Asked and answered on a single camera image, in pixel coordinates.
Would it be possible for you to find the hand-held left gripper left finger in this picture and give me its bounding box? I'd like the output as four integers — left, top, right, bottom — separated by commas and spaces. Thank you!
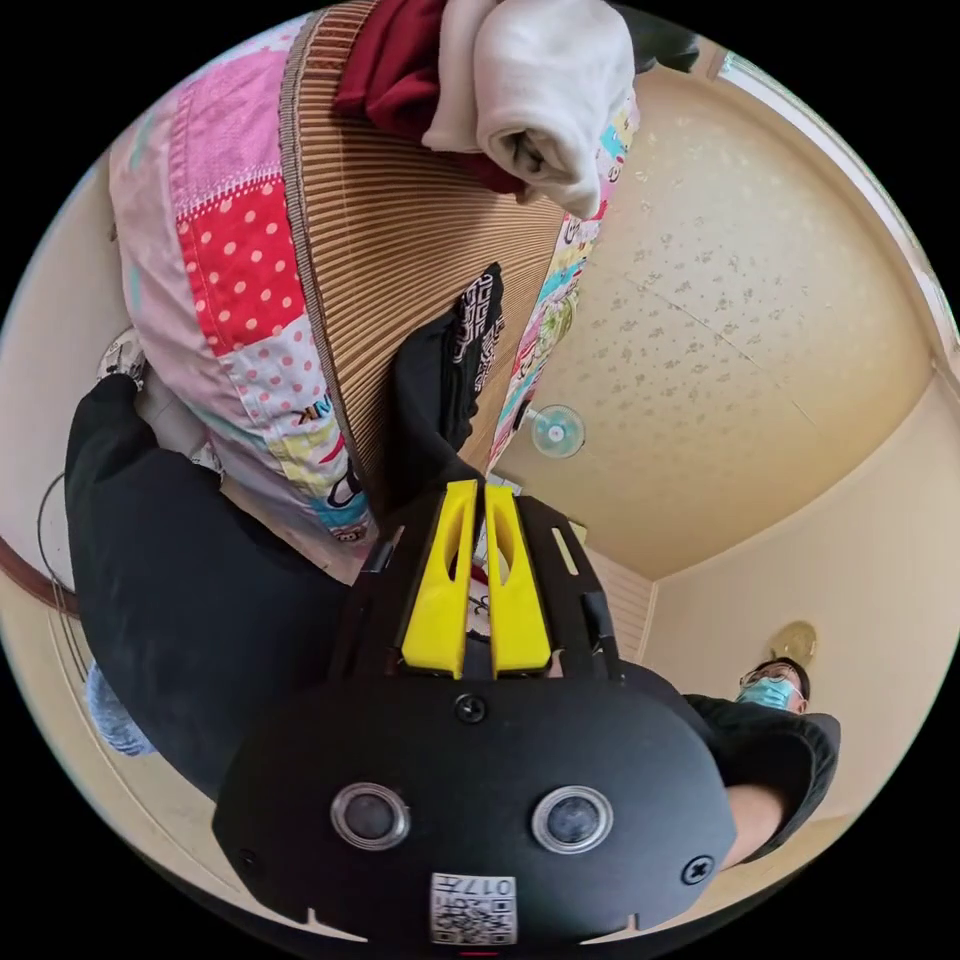
400, 481, 479, 678

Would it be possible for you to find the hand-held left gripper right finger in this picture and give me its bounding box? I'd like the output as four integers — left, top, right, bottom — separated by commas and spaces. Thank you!
485, 485, 549, 676

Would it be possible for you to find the black long sleeve with print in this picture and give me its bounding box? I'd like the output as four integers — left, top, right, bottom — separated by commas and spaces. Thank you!
388, 262, 506, 520

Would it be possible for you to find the person's left forearm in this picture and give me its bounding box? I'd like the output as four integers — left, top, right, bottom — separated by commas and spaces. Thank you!
728, 783, 799, 865

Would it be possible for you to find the light blue fan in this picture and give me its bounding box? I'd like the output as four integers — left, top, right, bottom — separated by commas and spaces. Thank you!
529, 404, 586, 460

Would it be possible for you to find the person's body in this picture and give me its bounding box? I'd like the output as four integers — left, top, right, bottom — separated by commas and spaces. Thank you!
63, 328, 843, 865

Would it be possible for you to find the round golden ceiling lamp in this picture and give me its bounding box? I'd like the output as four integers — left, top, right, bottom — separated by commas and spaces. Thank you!
772, 620, 819, 665

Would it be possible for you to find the bed with mat and quilt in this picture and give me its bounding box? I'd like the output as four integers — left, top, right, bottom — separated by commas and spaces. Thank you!
108, 0, 644, 588

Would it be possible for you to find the pile of clothes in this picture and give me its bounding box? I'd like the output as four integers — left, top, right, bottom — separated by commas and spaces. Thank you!
333, 0, 703, 220

